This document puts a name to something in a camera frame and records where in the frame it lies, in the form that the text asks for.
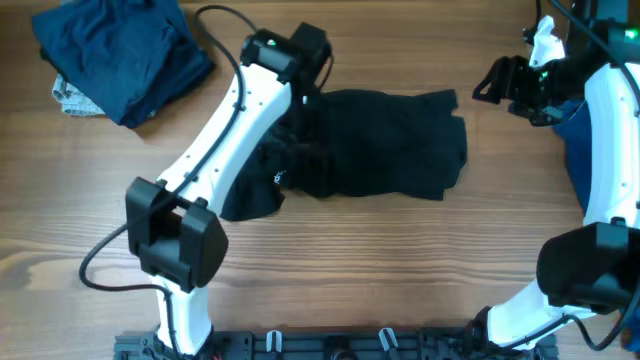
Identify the black polo shirt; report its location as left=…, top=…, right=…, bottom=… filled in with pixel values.
left=221, top=89, right=467, bottom=221

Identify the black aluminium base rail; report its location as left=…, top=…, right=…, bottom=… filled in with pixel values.
left=112, top=325, right=559, bottom=360

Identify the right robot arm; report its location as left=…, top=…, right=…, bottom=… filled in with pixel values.
left=464, top=1, right=639, bottom=358

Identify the bright blue shirt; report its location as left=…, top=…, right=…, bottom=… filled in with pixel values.
left=553, top=100, right=639, bottom=359

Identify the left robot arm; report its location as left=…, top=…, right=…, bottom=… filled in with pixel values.
left=114, top=23, right=332, bottom=359

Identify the folded dark blue garment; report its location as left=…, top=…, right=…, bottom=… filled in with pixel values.
left=32, top=0, right=215, bottom=128

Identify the left black cable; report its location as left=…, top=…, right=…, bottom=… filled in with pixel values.
left=78, top=4, right=261, bottom=360

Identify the white patterned folded cloth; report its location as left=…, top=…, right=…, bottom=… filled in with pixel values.
left=51, top=74, right=106, bottom=117

